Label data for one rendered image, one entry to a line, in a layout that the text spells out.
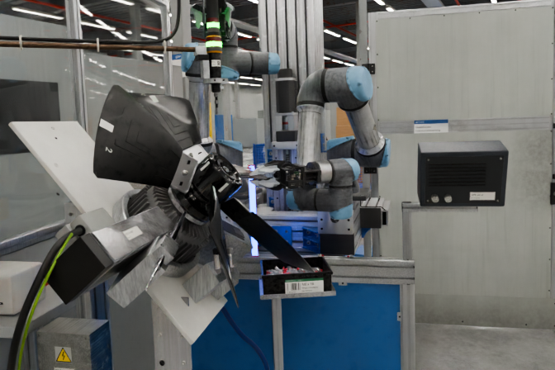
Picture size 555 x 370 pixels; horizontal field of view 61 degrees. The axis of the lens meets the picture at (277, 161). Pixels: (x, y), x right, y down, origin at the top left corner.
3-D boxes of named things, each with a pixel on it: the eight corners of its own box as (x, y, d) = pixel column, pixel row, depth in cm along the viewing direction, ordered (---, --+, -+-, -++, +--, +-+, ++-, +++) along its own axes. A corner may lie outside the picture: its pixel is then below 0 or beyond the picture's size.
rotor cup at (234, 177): (200, 226, 117) (237, 193, 114) (163, 182, 118) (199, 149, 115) (219, 215, 131) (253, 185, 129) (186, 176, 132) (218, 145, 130)
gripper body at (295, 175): (286, 167, 137) (322, 163, 142) (274, 162, 145) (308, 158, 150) (286, 192, 139) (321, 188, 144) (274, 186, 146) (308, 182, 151)
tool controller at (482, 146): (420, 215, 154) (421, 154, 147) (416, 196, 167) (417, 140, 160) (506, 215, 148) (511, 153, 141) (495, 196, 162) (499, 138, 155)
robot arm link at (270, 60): (239, 70, 206) (281, 81, 162) (214, 70, 202) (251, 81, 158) (239, 43, 203) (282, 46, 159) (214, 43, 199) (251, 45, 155)
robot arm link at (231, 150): (247, 169, 207) (246, 138, 206) (217, 171, 202) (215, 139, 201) (239, 167, 218) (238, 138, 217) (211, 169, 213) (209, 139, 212)
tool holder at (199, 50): (199, 82, 125) (197, 45, 124) (192, 84, 131) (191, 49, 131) (231, 82, 129) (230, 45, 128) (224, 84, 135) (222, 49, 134)
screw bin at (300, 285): (262, 298, 142) (261, 275, 142) (260, 279, 159) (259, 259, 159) (334, 293, 144) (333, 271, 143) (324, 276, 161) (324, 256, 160)
